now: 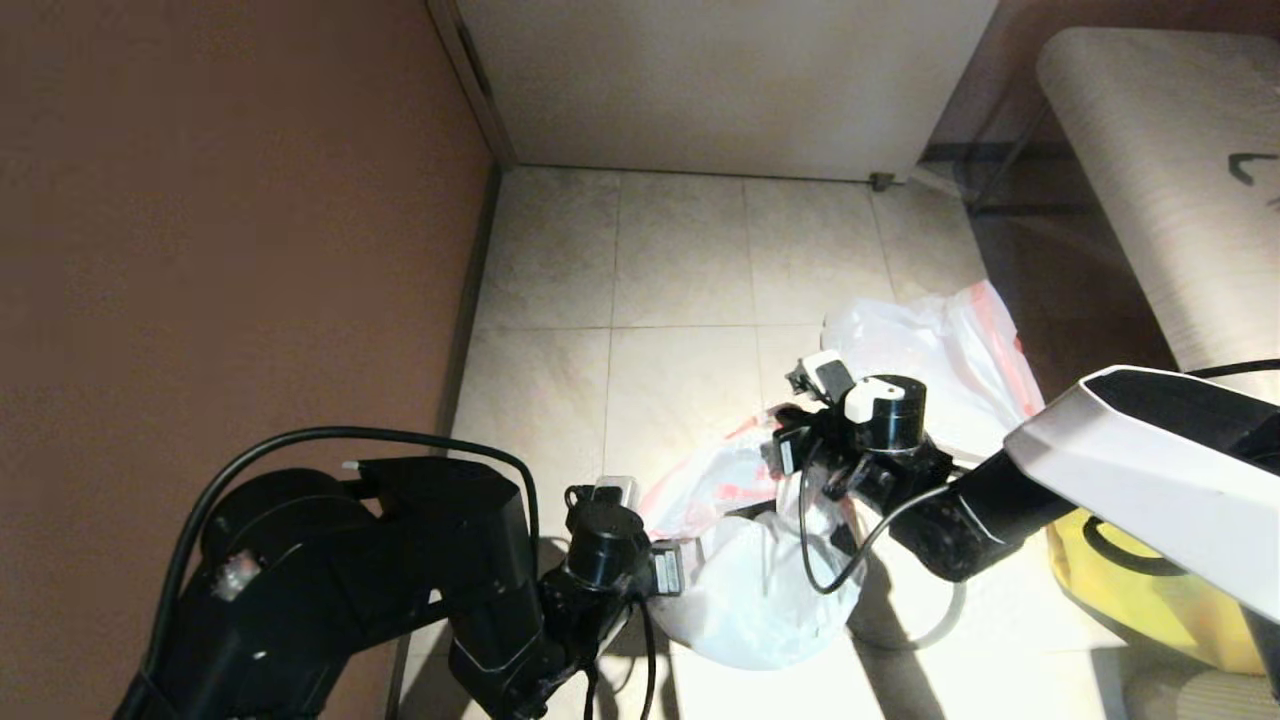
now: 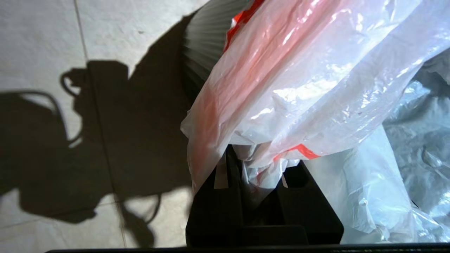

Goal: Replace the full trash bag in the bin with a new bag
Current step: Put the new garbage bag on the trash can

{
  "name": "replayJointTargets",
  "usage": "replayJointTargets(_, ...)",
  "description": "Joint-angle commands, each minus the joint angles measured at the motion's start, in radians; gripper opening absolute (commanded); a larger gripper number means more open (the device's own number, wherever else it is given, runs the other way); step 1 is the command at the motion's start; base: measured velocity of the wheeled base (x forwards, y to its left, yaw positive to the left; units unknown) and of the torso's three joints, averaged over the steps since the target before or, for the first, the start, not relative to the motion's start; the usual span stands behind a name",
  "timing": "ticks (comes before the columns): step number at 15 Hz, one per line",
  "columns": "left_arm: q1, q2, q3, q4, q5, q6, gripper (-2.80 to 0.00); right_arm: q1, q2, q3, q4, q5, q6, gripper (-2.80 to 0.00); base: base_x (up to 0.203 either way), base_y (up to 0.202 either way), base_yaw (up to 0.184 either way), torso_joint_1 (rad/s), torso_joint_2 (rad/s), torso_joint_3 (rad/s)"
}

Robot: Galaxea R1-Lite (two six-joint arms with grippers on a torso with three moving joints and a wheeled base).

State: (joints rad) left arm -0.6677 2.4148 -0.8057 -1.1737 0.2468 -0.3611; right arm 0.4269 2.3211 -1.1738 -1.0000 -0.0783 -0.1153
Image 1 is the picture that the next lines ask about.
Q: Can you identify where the grey bin ring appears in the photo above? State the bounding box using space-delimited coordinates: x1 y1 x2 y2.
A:
845 575 968 651

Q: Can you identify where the yellow plastic bag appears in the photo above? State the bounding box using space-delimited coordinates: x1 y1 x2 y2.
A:
1047 505 1266 676

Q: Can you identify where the white door panel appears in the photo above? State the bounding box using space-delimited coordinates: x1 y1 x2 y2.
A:
455 0 1001 184

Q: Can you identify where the beige wood-grain table top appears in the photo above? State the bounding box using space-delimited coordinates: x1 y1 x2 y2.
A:
1037 28 1280 376

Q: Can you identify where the braided left wrist cable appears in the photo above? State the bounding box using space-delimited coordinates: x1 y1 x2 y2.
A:
580 595 658 720

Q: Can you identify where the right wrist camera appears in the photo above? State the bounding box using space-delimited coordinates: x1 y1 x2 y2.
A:
786 350 856 406

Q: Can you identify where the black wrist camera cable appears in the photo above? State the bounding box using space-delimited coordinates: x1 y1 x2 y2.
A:
797 440 966 596

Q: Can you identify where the black elbow cable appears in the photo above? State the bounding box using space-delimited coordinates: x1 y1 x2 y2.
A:
145 426 542 681
1080 358 1280 579

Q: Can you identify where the black metal table frame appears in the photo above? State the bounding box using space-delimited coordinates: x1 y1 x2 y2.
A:
920 100 1111 223

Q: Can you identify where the black left elbow cable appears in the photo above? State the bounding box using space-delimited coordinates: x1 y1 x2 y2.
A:
145 426 542 681

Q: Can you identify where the dark door frame post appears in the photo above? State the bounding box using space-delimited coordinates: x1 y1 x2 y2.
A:
428 0 518 171

